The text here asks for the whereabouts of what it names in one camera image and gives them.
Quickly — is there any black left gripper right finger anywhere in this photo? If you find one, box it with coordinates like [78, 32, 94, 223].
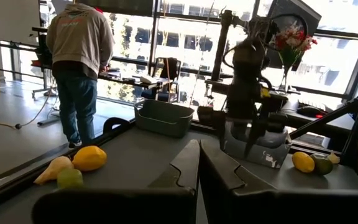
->
[199, 139, 358, 224]

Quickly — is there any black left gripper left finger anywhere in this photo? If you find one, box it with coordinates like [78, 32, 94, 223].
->
[31, 139, 201, 224]

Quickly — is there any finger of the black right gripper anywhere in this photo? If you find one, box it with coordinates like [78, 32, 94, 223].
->
[244, 119, 256, 158]
[250, 118, 264, 156]

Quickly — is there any yellow lemon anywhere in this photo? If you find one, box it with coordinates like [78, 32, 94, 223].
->
[71, 145, 108, 172]
[291, 151, 316, 174]

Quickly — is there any beige garlic bulb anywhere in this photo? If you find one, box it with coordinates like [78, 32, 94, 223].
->
[327, 150, 341, 165]

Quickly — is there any green round plush toy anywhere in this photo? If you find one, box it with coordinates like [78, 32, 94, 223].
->
[33, 155, 75, 186]

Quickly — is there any grey arm base block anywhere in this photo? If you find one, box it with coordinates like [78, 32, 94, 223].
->
[223, 119, 293, 170]

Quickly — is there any black device red light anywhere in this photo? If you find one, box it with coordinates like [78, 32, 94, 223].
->
[296, 104, 328, 119]

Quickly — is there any glass vase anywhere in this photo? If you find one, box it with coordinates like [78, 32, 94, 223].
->
[278, 63, 293, 93]

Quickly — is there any red white flower bouquet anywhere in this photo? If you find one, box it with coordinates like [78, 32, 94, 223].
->
[272, 24, 319, 69]

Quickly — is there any dark grey plastic basket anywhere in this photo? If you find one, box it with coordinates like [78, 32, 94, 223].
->
[134, 98, 196, 139]

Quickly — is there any black pole stand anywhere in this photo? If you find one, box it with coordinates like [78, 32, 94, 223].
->
[210, 9, 239, 82]

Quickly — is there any black rounded chair back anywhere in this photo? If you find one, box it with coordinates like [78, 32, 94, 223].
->
[103, 116, 132, 135]

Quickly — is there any black office chair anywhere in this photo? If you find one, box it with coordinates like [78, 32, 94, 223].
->
[141, 57, 183, 103]

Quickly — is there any black monitor panel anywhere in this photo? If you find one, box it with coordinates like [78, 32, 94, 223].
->
[264, 0, 323, 71]

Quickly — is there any black desk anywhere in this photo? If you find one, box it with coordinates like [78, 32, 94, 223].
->
[31, 26, 175, 100]

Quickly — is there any person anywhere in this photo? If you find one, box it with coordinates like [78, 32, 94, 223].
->
[45, 2, 116, 149]

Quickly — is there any black diagonal frame strut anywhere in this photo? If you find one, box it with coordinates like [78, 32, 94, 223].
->
[289, 73, 358, 141]

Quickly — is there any yellow floor cable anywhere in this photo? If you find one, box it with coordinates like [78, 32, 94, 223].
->
[0, 79, 58, 131]

